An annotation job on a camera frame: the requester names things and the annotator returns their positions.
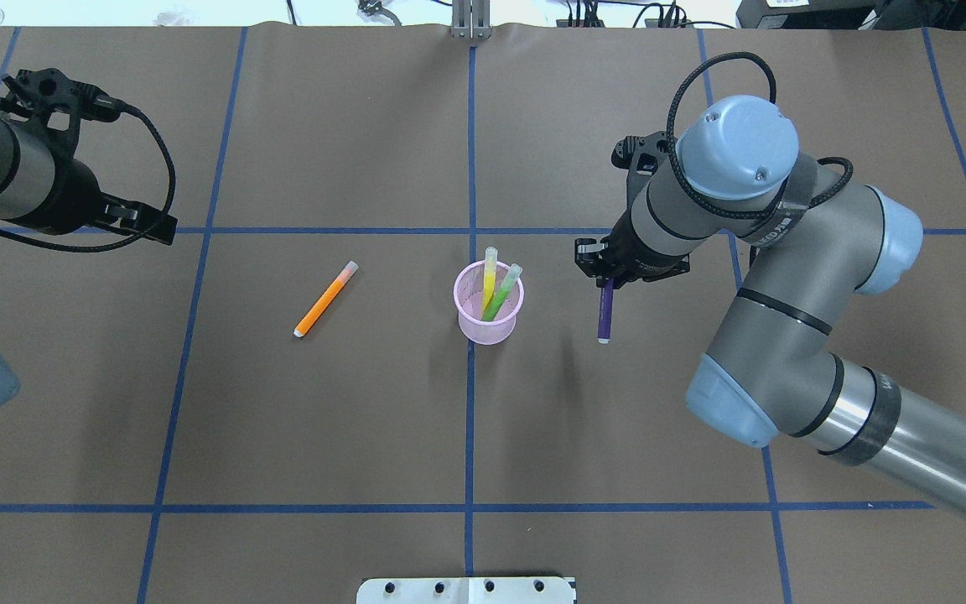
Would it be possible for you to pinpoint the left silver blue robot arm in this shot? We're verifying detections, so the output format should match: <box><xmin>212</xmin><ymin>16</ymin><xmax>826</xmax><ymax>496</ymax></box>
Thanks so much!
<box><xmin>0</xmin><ymin>68</ymin><xmax>177</xmax><ymax>253</ymax></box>

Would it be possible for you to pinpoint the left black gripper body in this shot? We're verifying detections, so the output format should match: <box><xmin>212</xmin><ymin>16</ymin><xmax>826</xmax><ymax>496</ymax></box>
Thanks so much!
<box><xmin>0</xmin><ymin>69</ymin><xmax>116</xmax><ymax>236</ymax></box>

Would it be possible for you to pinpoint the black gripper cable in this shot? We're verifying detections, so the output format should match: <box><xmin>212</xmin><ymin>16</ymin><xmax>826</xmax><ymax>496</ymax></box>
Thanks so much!
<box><xmin>666</xmin><ymin>52</ymin><xmax>854</xmax><ymax>221</ymax></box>

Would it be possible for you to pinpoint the pink mesh pen holder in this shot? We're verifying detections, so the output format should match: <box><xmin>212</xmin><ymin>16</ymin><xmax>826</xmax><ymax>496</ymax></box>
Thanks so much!
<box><xmin>452</xmin><ymin>260</ymin><xmax>525</xmax><ymax>346</ymax></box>

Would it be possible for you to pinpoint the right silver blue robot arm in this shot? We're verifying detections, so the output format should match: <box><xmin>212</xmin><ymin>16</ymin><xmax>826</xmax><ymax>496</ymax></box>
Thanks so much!
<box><xmin>574</xmin><ymin>95</ymin><xmax>966</xmax><ymax>517</ymax></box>

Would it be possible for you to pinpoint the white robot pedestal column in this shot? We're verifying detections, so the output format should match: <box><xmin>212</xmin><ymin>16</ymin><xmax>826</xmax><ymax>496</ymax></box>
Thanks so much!
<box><xmin>356</xmin><ymin>575</ymin><xmax>579</xmax><ymax>603</ymax></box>

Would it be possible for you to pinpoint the yellow highlighter pen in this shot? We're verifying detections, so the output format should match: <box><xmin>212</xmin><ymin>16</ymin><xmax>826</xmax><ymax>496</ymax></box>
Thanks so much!
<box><xmin>480</xmin><ymin>246</ymin><xmax>498</xmax><ymax>321</ymax></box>

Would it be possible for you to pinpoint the aluminium frame post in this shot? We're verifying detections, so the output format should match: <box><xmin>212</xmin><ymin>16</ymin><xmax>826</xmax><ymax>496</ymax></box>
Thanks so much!
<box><xmin>449</xmin><ymin>0</ymin><xmax>493</xmax><ymax>41</ymax></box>

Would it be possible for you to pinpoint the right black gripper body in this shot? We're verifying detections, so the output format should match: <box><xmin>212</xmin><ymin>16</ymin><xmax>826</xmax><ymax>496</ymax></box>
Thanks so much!
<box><xmin>587</xmin><ymin>133</ymin><xmax>690</xmax><ymax>288</ymax></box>

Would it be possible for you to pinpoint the purple marker pen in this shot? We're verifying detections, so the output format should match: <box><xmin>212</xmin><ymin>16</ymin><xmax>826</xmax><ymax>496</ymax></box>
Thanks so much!
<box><xmin>595</xmin><ymin>278</ymin><xmax>615</xmax><ymax>345</ymax></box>

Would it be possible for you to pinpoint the green highlighter pen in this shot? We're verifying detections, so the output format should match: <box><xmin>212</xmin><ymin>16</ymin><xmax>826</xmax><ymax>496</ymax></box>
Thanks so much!
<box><xmin>480</xmin><ymin>263</ymin><xmax>522</xmax><ymax>322</ymax></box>

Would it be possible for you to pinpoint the orange highlighter pen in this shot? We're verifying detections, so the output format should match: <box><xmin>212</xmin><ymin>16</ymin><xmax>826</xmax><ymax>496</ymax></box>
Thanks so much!
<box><xmin>293</xmin><ymin>261</ymin><xmax>359</xmax><ymax>339</ymax></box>

